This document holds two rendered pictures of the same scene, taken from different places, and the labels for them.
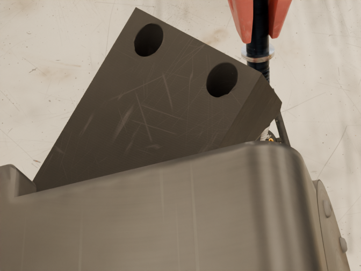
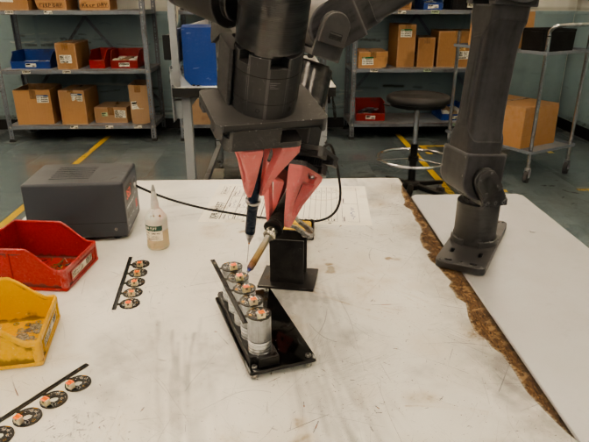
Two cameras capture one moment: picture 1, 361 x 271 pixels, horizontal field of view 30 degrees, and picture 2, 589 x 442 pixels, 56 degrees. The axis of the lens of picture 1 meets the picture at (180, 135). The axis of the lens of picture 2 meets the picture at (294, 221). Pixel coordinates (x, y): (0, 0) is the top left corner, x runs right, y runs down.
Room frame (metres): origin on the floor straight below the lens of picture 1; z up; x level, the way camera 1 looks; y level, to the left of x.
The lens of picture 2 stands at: (0.73, -0.13, 1.11)
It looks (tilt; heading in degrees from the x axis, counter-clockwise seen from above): 22 degrees down; 166
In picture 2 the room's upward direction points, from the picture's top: straight up
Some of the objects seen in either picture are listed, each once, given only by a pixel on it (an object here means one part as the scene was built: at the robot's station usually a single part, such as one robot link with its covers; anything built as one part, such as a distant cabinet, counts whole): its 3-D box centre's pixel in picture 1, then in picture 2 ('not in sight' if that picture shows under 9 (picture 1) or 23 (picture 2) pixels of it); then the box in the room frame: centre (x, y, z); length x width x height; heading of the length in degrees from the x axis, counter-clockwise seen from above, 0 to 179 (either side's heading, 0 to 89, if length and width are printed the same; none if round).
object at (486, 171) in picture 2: not in sight; (477, 181); (0.04, 0.32, 0.85); 0.09 x 0.06 x 0.06; 0
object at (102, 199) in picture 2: not in sight; (85, 201); (-0.18, -0.25, 0.80); 0.15 x 0.12 x 0.10; 81
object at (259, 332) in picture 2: not in sight; (259, 334); (0.26, -0.04, 0.79); 0.02 x 0.02 x 0.05
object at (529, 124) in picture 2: not in sight; (513, 91); (-2.61, 2.24, 0.51); 0.75 x 0.48 x 1.03; 17
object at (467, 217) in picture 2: not in sight; (476, 221); (0.04, 0.33, 0.79); 0.20 x 0.07 x 0.08; 138
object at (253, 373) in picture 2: not in sight; (261, 329); (0.20, -0.03, 0.76); 0.16 x 0.07 x 0.01; 6
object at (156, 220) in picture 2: not in sight; (155, 216); (-0.08, -0.14, 0.80); 0.03 x 0.03 x 0.10
